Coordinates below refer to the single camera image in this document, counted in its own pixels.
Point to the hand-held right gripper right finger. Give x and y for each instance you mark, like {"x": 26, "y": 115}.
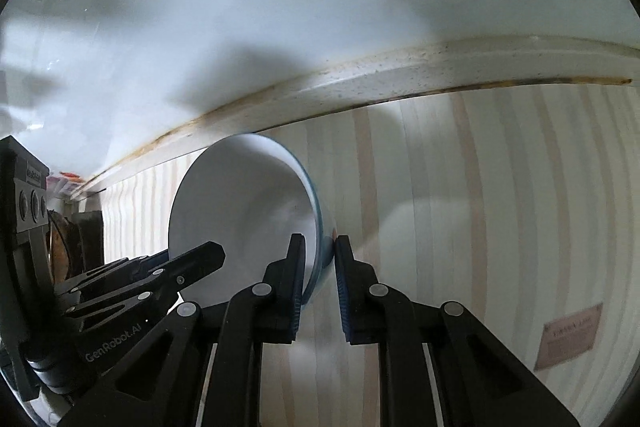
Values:
{"x": 345, "y": 297}

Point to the striped cat print mat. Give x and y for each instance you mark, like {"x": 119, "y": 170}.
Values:
{"x": 450, "y": 207}

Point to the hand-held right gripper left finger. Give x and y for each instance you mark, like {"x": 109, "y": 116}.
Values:
{"x": 292, "y": 277}

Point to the white blue-rimmed bowl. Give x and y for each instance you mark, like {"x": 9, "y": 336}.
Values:
{"x": 240, "y": 207}

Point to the colourful wall stickers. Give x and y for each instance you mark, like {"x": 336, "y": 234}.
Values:
{"x": 67, "y": 179}

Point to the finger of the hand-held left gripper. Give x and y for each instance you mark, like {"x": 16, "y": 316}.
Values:
{"x": 195, "y": 262}
{"x": 115, "y": 272}

